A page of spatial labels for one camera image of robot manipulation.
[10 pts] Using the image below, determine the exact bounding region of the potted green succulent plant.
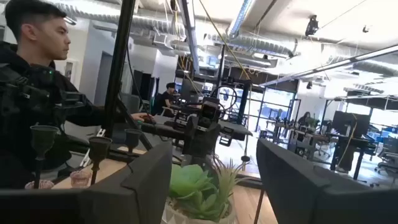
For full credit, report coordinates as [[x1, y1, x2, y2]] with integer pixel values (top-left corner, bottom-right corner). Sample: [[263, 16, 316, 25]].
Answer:
[[160, 155, 249, 224]]

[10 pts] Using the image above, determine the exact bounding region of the person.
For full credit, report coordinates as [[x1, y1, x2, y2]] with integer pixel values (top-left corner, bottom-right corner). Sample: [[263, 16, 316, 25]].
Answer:
[[297, 111, 312, 127], [0, 0, 156, 190], [151, 82, 178, 118]]

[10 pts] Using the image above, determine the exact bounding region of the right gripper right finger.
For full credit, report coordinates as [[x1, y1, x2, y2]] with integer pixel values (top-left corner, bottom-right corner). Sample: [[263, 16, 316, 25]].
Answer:
[[256, 138, 332, 224]]

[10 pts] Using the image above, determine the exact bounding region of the black computer monitor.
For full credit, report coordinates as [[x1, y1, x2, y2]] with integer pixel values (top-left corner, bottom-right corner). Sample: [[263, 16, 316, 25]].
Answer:
[[331, 110, 371, 138]]

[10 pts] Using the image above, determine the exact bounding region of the silver ventilation duct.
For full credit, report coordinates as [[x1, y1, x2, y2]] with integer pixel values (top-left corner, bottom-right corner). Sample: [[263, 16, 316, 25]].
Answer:
[[52, 1, 299, 58]]

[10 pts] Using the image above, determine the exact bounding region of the black ceiling-mounted camera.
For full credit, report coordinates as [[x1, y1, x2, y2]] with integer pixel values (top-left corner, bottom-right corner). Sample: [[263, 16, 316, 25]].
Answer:
[[305, 14, 320, 37]]

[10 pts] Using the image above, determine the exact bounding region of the long linear ceiling light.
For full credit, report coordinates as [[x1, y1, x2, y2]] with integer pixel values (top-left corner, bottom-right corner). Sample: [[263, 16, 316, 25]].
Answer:
[[259, 44, 398, 87]]

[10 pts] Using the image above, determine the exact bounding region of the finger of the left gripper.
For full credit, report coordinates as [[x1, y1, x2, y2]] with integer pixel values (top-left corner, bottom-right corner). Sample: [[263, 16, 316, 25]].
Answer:
[[200, 124, 222, 156], [183, 115, 201, 155]]

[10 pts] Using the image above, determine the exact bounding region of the pink glass votive holder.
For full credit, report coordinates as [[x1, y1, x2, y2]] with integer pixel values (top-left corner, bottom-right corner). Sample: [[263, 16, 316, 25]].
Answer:
[[24, 179, 55, 190], [70, 170, 93, 189]]

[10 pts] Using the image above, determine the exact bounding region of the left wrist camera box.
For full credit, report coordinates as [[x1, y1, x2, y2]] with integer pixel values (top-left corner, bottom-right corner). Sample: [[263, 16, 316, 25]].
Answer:
[[198, 98, 222, 127]]

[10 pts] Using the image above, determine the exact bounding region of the black standing desk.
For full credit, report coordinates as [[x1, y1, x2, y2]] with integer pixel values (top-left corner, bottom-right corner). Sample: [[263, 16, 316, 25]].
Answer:
[[326, 133, 379, 181]]

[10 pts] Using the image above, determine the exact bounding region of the grey office chair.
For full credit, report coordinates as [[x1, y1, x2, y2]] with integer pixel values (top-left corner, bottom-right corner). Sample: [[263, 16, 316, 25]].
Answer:
[[119, 92, 142, 114]]

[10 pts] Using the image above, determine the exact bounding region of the black office chair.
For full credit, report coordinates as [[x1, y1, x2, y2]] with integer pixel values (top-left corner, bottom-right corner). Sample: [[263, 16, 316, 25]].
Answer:
[[374, 136, 398, 175]]

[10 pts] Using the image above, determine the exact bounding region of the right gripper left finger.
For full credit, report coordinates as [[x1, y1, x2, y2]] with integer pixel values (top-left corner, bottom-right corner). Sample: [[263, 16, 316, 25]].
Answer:
[[81, 141, 174, 224]]

